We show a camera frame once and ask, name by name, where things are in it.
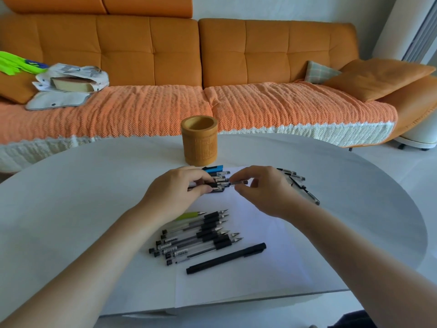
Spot person's left hand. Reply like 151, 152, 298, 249
138, 166, 219, 224

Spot person's right hand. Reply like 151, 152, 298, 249
229, 165, 308, 221

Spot clear black-grip gel pen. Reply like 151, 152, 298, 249
188, 180, 249, 191

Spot person's left forearm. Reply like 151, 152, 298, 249
0, 201, 171, 328

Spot person's right forearm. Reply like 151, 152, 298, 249
290, 198, 437, 328

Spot pile of capped gel pens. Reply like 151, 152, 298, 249
201, 170, 233, 194

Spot green barrel pen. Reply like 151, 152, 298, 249
173, 211, 207, 222

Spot row of uncapped black pens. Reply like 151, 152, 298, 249
149, 210, 244, 266

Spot bamboo pen holder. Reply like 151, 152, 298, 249
180, 115, 219, 167

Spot silver pen with black clip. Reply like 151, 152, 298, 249
288, 176, 321, 206

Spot white paper sheet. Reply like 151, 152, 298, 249
173, 166, 349, 308

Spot black marker pen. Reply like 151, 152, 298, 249
186, 243, 267, 275

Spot orange knit sofa cover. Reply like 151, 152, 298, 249
0, 84, 214, 174
203, 81, 399, 148

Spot checked pastel cushion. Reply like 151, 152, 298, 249
304, 60, 342, 85

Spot orange sofa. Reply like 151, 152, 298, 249
0, 0, 437, 148

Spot white patterned fabric bag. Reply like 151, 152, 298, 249
25, 63, 110, 111

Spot dark trousers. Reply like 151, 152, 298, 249
327, 310, 380, 328

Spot cream book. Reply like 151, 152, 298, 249
51, 77, 98, 93

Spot large orange cushion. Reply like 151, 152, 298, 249
322, 58, 437, 102

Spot small orange cushion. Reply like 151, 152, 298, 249
0, 71, 39, 105

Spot neon green fabric item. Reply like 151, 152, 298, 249
0, 51, 49, 76

